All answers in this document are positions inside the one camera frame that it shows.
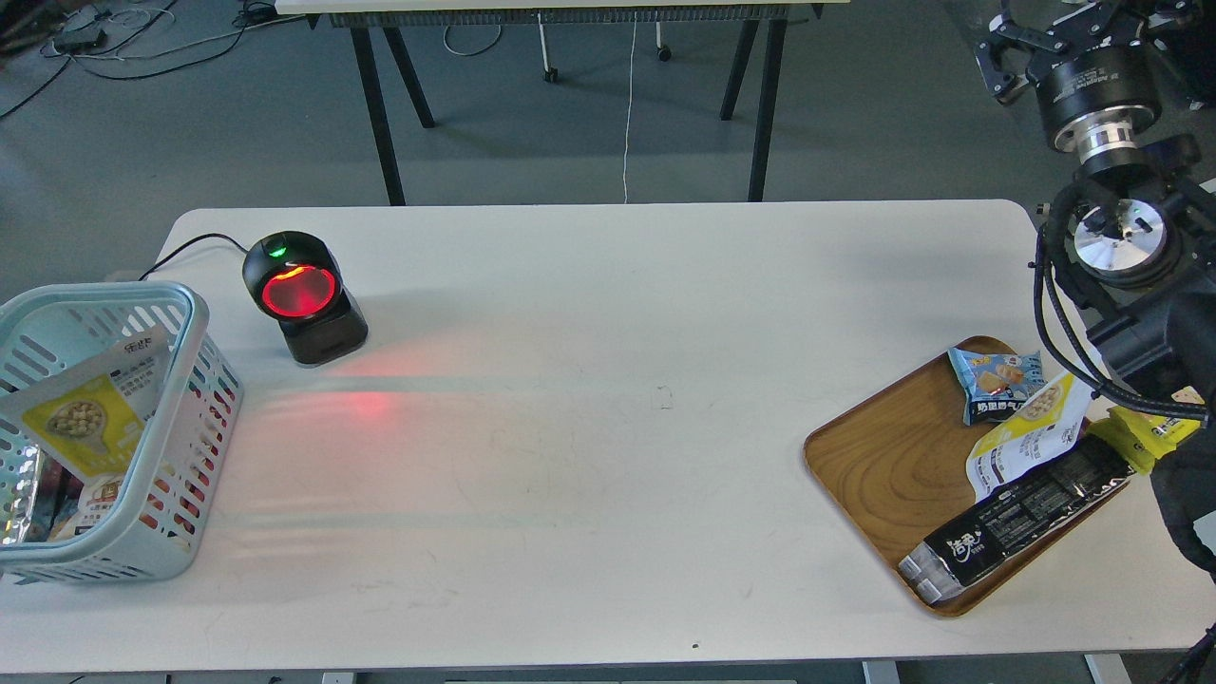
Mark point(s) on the black barcode scanner red window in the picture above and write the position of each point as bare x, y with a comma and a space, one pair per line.
293, 278

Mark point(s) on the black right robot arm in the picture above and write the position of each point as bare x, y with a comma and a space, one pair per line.
1130, 239

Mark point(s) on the wooden tray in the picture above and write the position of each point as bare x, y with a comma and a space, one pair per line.
895, 467

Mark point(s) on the blue snack packet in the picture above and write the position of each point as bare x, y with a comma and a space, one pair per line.
995, 385

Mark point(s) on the yellow white snack pouch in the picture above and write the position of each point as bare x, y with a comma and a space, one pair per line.
1048, 425
90, 418

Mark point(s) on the yellow cartoon snack packet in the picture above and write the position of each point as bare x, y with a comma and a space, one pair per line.
1141, 439

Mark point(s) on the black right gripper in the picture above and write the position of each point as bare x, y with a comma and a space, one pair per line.
1111, 78

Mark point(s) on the black long snack package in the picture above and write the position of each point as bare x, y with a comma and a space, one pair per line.
992, 533

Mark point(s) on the light blue plastic basket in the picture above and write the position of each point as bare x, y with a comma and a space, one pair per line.
153, 530

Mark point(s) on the snack packs inside basket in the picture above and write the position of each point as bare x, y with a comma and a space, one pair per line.
44, 502

